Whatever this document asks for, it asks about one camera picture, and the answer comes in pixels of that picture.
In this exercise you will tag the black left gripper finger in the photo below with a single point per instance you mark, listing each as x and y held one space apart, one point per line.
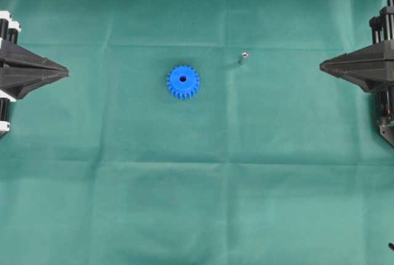
19 82
16 56

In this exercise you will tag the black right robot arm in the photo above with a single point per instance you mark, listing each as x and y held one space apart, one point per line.
371 69

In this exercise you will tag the green table cloth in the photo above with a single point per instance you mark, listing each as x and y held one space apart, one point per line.
271 162

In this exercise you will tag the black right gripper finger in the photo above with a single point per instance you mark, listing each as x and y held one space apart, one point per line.
370 76
382 51

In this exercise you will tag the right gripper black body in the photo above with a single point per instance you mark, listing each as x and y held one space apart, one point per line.
382 29

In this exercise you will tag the blue plastic gear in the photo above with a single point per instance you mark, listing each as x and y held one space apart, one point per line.
183 82

